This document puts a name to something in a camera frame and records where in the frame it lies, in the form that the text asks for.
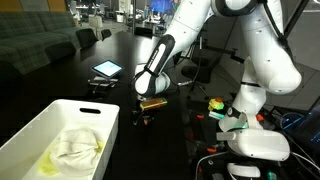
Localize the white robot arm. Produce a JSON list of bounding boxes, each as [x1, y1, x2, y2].
[[135, 0, 302, 132]]

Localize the white plastic bucket bin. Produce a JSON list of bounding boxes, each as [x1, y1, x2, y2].
[[0, 99, 120, 180]]

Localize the plaid green sofa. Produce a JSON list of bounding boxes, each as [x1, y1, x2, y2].
[[0, 11, 81, 74]]

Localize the white towel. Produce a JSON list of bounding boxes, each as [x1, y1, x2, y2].
[[50, 128, 99, 177]]

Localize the dark office chair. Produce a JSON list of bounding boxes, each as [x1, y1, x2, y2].
[[101, 29, 112, 39], [76, 28, 98, 49]]

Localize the black swivel office chair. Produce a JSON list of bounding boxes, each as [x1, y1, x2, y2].
[[181, 57, 218, 100]]

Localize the lit tablet on table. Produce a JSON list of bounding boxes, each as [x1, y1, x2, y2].
[[91, 60, 124, 78]]

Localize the dark office chair near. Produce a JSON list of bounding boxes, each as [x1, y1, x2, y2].
[[76, 28, 98, 49]]

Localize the white VR controller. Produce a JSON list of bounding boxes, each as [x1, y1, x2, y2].
[[227, 163, 261, 178]]

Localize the yellow towel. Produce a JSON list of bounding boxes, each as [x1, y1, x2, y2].
[[37, 141, 104, 177]]

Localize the colourful toy blocks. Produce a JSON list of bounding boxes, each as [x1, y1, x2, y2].
[[208, 97, 224, 111]]

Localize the yellow wrist camera box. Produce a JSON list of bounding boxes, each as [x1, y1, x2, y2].
[[140, 98, 167, 111]]

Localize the white VR headset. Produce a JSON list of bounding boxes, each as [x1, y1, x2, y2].
[[216, 129, 290, 161]]

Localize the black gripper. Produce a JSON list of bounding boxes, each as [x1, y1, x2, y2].
[[132, 110, 154, 125]]

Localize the dark office chair far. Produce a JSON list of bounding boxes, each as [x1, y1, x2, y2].
[[101, 29, 112, 39]]

